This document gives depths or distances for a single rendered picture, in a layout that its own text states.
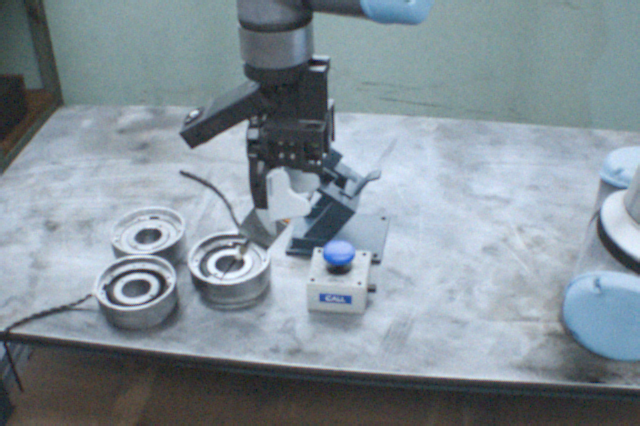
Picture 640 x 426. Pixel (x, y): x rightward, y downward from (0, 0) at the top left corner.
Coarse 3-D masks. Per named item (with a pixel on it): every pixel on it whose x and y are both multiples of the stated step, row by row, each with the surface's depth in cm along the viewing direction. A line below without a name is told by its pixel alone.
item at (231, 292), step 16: (208, 240) 105; (224, 240) 106; (240, 240) 106; (192, 256) 102; (224, 256) 104; (192, 272) 99; (240, 272) 101; (256, 272) 99; (208, 288) 98; (224, 288) 98; (240, 288) 98; (256, 288) 100
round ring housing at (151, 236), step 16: (144, 208) 111; (160, 208) 111; (128, 224) 110; (176, 224) 109; (112, 240) 105; (128, 240) 107; (144, 240) 110; (160, 240) 107; (176, 240) 105; (128, 256) 103; (160, 256) 104; (176, 256) 106
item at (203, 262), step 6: (222, 246) 105; (228, 246) 105; (234, 246) 105; (210, 252) 104; (216, 252) 104; (204, 258) 103; (210, 258) 103; (198, 264) 102; (204, 264) 102; (204, 270) 101; (204, 276) 100; (210, 276) 100
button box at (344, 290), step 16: (320, 256) 100; (368, 256) 100; (320, 272) 98; (336, 272) 97; (352, 272) 98; (368, 272) 100; (320, 288) 96; (336, 288) 96; (352, 288) 96; (368, 288) 99; (320, 304) 98; (336, 304) 97; (352, 304) 97
